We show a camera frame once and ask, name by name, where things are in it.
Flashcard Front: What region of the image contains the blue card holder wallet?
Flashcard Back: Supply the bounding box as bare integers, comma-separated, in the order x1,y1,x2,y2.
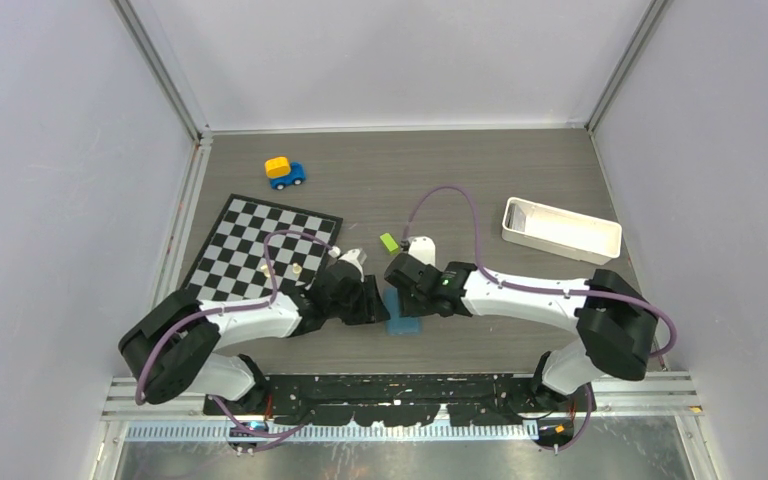
383,287,422,336

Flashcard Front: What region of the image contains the stack of credit cards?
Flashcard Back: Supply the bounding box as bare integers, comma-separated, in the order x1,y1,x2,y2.
506,205,527,232

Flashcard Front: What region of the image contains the white plastic box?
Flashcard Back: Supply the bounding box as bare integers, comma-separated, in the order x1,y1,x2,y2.
501,197,622,266

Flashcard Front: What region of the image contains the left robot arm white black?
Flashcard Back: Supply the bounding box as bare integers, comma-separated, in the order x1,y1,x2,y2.
118,260,390,414

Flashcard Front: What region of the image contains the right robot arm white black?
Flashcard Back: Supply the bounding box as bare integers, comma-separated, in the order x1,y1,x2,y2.
384,253,657,411

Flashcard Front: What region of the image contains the green block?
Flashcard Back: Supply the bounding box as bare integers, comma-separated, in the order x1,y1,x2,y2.
379,233,401,255

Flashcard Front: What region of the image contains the black white chessboard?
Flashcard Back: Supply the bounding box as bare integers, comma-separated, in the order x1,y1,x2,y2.
181,194,343,301

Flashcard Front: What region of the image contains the blue yellow toy car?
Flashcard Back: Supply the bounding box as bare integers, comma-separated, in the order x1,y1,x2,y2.
264,156,307,190

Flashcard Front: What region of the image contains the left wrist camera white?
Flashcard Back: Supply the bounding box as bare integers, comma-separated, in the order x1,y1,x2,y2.
328,246,367,277

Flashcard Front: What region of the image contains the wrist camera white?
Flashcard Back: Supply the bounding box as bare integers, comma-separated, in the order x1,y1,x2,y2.
328,246,367,277
405,236,436,266

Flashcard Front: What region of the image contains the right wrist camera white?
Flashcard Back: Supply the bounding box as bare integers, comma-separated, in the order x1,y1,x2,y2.
405,236,436,266

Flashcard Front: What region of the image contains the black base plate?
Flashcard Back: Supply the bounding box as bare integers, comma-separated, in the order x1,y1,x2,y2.
226,373,549,427

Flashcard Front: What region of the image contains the aluminium frame rail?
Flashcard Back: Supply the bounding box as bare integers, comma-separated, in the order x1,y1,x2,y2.
102,372,703,446

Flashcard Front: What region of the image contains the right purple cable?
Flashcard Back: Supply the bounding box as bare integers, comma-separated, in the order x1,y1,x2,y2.
400,185,678,454

